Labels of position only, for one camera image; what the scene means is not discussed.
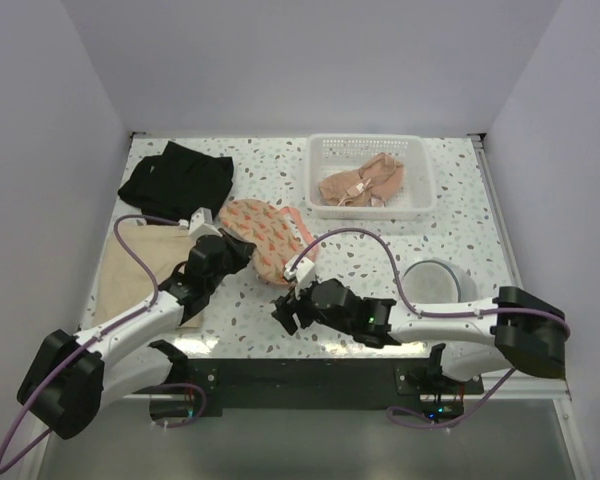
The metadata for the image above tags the tulip print mesh laundry bag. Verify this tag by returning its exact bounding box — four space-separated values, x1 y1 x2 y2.
218 199 315 285

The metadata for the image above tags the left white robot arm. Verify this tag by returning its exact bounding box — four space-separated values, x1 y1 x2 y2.
16 231 256 439

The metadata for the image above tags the black garment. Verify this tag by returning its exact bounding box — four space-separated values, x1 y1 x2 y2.
118 141 234 221

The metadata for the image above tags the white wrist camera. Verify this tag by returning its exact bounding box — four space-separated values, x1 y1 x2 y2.
283 255 316 285
178 207 220 243

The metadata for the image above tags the beige folded garment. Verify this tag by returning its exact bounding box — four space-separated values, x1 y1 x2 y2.
91 220 194 326

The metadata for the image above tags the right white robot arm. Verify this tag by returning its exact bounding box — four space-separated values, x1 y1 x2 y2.
272 279 569 393

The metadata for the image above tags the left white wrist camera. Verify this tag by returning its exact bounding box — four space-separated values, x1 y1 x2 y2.
178 207 220 243

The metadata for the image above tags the white plastic basket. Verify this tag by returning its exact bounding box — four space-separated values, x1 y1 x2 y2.
305 134 437 220

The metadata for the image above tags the pink beige bra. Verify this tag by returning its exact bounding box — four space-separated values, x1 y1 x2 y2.
318 153 405 207

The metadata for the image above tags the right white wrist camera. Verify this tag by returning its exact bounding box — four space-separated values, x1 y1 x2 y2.
283 255 316 285

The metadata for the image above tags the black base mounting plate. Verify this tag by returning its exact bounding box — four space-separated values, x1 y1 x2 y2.
129 349 484 431

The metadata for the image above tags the round white mesh laundry bag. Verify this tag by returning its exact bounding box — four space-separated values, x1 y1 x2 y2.
401 258 479 304

